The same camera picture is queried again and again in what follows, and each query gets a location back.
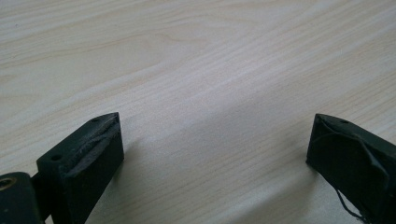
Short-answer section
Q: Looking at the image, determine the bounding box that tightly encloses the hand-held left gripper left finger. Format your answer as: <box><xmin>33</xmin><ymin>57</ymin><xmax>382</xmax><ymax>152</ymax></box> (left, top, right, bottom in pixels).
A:
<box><xmin>36</xmin><ymin>112</ymin><xmax>125</xmax><ymax>224</ymax></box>

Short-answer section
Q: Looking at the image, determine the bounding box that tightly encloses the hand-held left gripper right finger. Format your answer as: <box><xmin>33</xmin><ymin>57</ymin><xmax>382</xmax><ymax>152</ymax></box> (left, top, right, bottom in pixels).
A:
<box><xmin>305</xmin><ymin>113</ymin><xmax>396</xmax><ymax>224</ymax></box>

